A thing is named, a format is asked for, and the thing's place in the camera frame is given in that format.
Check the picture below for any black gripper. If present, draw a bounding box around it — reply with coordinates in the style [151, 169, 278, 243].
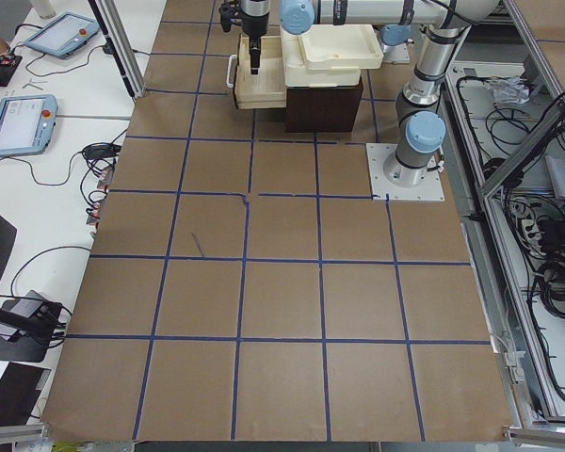
[241, 0, 269, 75]

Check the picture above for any light wooden drawer white handle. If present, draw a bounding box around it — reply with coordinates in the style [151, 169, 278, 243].
[226, 36, 286, 109]

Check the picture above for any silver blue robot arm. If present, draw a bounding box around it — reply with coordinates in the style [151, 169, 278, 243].
[278, 0, 497, 188]

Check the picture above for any cream plastic storage box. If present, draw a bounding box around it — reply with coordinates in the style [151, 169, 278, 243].
[281, 32, 361, 89]

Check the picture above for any cream plastic tray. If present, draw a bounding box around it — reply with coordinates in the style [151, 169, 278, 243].
[299, 24, 383, 70]

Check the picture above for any dark brown wooden cabinet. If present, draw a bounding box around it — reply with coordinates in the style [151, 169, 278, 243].
[285, 81, 363, 133]

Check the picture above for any blue teach pendant upper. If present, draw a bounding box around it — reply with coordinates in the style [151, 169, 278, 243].
[24, 11, 99, 58]

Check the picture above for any blue teach pendant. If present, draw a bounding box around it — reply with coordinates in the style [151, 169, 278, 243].
[0, 94, 58, 157]
[24, 11, 99, 58]

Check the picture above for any black power adapter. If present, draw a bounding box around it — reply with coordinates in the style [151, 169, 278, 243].
[82, 142, 121, 160]

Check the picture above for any blue teach pendant lower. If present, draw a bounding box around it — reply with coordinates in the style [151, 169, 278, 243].
[0, 94, 58, 157]

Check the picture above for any crumpled clear plastic bag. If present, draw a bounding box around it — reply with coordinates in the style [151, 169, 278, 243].
[485, 76, 530, 105]

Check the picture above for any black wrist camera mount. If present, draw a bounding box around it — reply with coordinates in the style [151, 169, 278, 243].
[218, 1, 242, 33]

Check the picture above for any aluminium frame post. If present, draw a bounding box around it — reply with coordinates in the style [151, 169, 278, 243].
[88, 0, 146, 100]

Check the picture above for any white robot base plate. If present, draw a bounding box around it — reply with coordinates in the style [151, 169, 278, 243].
[365, 143, 445, 202]

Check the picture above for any black cable bundle right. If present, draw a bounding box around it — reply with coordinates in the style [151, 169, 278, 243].
[480, 154, 565, 331]

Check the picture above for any black camera on stand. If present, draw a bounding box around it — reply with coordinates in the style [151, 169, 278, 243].
[0, 291, 66, 345]

